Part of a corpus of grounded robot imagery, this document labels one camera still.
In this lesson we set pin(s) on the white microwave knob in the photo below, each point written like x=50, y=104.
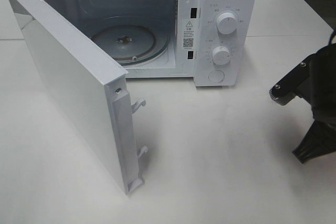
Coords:
x=221, y=55
x=226, y=22

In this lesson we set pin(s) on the white microwave oven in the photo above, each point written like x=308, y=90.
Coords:
x=174, y=62

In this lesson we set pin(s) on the round microwave door button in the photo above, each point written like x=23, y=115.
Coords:
x=216, y=76

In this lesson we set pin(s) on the white microwave door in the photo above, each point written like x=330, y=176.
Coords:
x=88, y=85

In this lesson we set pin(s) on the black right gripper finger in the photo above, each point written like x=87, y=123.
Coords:
x=318, y=141

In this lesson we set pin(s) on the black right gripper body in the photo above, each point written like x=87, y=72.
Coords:
x=318, y=87

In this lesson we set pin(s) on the white warning label sticker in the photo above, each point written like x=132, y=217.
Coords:
x=188, y=34

